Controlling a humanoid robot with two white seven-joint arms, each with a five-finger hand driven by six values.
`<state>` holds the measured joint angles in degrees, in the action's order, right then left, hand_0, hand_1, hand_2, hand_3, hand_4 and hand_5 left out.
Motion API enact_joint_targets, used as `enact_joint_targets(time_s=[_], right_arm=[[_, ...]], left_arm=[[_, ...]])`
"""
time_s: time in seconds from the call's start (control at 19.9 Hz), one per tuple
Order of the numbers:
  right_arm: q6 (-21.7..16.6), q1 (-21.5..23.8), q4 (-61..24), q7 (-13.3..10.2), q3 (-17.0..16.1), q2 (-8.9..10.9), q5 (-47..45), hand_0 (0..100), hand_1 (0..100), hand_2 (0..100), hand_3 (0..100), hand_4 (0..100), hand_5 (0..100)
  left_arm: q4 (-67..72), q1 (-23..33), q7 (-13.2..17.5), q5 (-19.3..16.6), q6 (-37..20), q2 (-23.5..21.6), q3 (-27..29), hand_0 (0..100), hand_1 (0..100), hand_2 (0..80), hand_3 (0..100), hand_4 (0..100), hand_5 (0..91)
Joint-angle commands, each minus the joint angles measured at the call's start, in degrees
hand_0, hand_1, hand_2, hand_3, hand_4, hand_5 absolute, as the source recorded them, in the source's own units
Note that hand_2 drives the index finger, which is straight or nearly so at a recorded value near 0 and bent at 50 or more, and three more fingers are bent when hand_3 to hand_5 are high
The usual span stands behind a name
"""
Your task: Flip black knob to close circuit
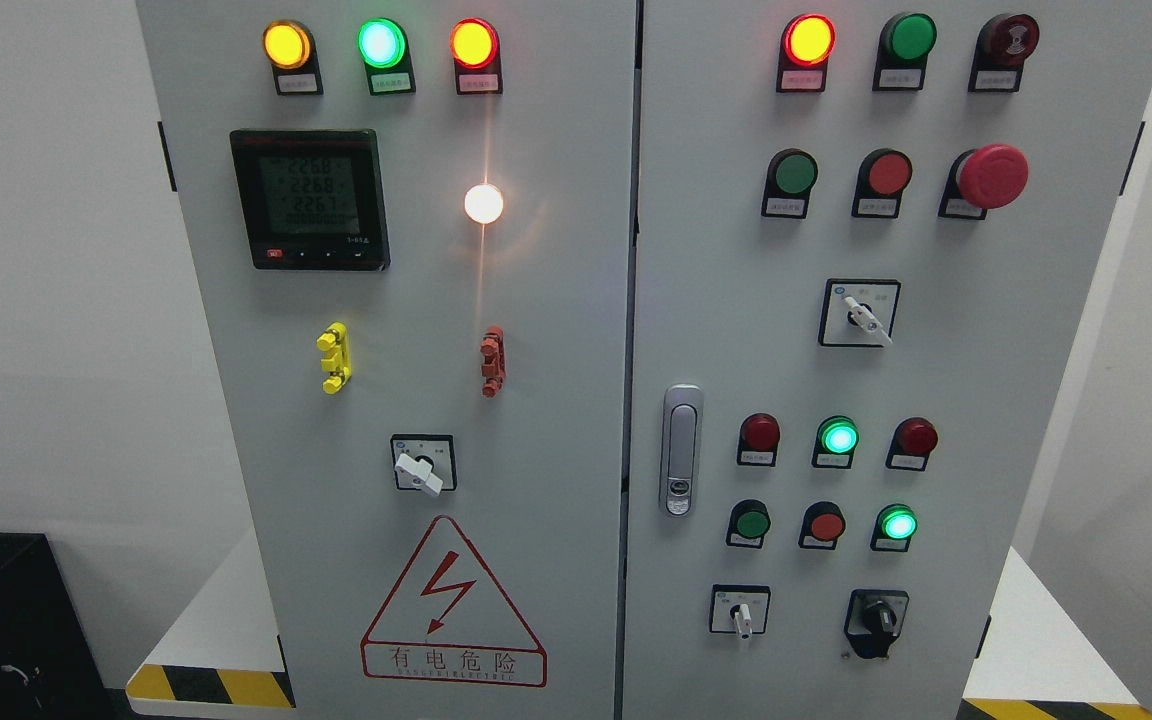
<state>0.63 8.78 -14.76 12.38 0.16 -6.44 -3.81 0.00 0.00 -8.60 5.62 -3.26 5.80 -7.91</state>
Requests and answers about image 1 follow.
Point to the black rotary knob switch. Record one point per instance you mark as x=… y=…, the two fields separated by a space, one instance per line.
x=874 y=620

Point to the grey electrical control cabinet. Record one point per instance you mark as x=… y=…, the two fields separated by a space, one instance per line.
x=631 y=142

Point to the red terminal connector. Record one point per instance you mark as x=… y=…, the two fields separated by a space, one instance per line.
x=493 y=365

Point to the bright white indicator lamp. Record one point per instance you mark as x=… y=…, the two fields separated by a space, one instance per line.
x=483 y=203

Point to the dark red indicator light left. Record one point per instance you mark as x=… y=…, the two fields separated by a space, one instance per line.
x=759 y=438

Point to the dark red indicator light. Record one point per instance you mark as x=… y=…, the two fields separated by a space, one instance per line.
x=759 y=438
x=912 y=442

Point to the green push button lower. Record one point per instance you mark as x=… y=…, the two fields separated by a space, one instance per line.
x=750 y=521

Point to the green push button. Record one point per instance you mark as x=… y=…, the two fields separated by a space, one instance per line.
x=750 y=521
x=790 y=177

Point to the yellow terminal connector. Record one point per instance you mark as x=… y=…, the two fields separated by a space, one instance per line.
x=335 y=360

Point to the lit green indicator light middle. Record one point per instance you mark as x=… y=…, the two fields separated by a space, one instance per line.
x=835 y=443

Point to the lit green indicator light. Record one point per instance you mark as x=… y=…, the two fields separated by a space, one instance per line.
x=895 y=526
x=835 y=443
x=384 y=48

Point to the green push button upper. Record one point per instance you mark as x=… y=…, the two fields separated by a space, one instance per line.
x=790 y=177

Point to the red electrical hazard warning sticker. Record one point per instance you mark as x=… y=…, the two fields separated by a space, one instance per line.
x=448 y=619

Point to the red push button lower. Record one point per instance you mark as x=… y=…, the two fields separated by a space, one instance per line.
x=823 y=524

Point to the red push button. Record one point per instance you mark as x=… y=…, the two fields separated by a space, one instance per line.
x=882 y=177
x=823 y=524

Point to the black digital power meter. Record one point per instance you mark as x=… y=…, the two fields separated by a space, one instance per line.
x=312 y=199

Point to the red ringed indicator light left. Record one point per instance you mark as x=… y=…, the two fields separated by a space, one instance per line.
x=475 y=50

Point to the red ringed indicator light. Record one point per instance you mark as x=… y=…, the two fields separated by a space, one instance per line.
x=806 y=43
x=475 y=50

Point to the dark red indicator light right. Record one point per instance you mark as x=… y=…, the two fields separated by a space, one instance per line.
x=912 y=442

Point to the lit green indicator light lower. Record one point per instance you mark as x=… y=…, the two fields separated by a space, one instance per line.
x=895 y=526

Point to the red push button upper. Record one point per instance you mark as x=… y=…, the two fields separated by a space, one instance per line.
x=882 y=177

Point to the red ringed indicator light right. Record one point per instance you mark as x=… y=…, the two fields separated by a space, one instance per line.
x=806 y=43

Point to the yellow indicator light top left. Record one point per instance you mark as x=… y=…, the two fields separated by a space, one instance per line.
x=291 y=50

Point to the red emergency stop mushroom button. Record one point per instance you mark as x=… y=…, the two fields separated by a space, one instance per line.
x=983 y=179

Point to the dark green indicator light top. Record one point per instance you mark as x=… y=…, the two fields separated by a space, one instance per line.
x=904 y=45

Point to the white platform with hazard stripes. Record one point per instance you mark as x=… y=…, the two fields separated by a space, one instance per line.
x=229 y=630

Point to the dark red buzzer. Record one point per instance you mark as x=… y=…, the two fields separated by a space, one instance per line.
x=1003 y=45

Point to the black box lower left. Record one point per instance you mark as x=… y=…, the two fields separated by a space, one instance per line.
x=46 y=667

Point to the silver door lock handle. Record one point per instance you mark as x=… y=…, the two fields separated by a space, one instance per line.
x=681 y=432

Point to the white selector switch left door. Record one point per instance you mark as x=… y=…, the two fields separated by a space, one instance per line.
x=424 y=462

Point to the white selector switch upper right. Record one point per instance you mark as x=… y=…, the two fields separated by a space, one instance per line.
x=858 y=313

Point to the white selector switch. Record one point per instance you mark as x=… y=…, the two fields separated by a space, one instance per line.
x=740 y=610
x=858 y=313

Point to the white selector switch lower right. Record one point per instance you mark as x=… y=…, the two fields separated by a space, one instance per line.
x=740 y=610

